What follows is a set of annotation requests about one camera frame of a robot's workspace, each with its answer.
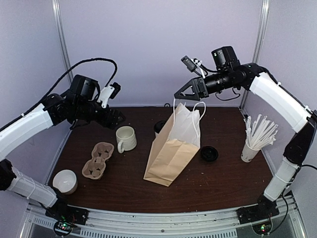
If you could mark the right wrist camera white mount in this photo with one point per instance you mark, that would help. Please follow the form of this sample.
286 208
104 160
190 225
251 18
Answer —
192 66

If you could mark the bundle of white wrapped straws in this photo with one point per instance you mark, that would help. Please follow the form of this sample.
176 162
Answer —
260 133

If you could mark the paper cup holding straws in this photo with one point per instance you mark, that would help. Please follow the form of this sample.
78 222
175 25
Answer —
248 153

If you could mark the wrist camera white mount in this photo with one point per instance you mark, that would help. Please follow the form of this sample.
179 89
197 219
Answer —
192 66
108 92

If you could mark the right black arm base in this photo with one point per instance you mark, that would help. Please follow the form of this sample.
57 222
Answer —
257 213

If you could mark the brown paper bag white handles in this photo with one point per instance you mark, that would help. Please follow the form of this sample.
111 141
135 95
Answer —
176 144

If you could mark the left aluminium corner post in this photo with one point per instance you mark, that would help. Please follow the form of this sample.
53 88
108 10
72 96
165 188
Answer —
60 32

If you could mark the brown cardboard cup carrier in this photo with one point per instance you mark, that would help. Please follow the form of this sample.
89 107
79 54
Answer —
95 167

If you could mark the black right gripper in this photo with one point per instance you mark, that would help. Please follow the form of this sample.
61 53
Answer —
197 88

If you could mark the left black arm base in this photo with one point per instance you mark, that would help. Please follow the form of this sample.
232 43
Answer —
63 212

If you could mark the white ribbed ceramic mug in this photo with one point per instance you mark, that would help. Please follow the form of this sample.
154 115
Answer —
126 139

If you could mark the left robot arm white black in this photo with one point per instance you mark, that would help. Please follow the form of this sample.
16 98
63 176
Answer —
84 100

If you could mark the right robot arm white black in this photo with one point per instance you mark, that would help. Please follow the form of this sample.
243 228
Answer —
230 73

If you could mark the right aluminium corner post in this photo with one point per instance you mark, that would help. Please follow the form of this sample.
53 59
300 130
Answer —
261 30

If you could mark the aluminium corner post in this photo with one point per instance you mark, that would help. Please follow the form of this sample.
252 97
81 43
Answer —
60 32
261 30

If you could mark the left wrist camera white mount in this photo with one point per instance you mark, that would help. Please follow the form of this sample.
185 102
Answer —
108 92

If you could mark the white ceramic bowl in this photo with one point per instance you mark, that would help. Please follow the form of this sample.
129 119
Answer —
65 181

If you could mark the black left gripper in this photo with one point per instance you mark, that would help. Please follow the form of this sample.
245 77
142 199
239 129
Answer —
112 124

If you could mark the aluminium front rail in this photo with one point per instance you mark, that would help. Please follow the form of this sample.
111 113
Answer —
222 223

